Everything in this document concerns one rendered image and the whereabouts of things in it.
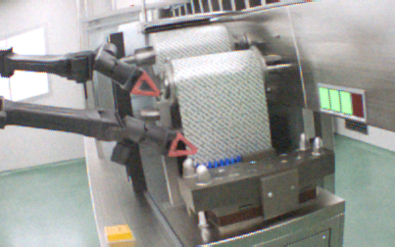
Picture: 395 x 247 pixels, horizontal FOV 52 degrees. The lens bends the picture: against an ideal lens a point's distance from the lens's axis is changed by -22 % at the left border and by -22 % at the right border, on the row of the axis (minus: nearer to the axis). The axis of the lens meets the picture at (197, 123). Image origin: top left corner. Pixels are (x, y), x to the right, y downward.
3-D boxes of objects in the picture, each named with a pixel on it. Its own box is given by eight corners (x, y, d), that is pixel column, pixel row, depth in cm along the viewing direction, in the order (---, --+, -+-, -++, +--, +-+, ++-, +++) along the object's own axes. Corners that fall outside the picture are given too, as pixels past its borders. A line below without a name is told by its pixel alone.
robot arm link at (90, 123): (-14, 111, 98) (-14, 90, 106) (-17, 129, 100) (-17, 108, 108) (126, 127, 122) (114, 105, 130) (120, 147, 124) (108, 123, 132)
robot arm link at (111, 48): (74, 84, 130) (73, 56, 126) (80, 70, 140) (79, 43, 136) (113, 80, 130) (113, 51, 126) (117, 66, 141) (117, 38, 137)
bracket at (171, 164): (162, 206, 147) (142, 104, 142) (182, 203, 148) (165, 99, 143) (165, 211, 142) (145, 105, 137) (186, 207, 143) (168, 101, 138)
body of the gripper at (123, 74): (129, 92, 128) (107, 78, 125) (124, 89, 137) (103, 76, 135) (142, 70, 128) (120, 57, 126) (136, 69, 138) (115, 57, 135)
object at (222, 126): (189, 172, 135) (178, 102, 132) (271, 154, 140) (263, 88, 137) (190, 172, 135) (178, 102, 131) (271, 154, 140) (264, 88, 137)
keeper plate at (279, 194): (262, 218, 120) (259, 178, 118) (296, 207, 122) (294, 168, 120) (265, 221, 118) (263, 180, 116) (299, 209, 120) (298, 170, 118)
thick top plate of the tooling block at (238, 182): (180, 196, 131) (175, 174, 130) (313, 163, 139) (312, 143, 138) (194, 213, 115) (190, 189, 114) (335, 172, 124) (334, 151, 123)
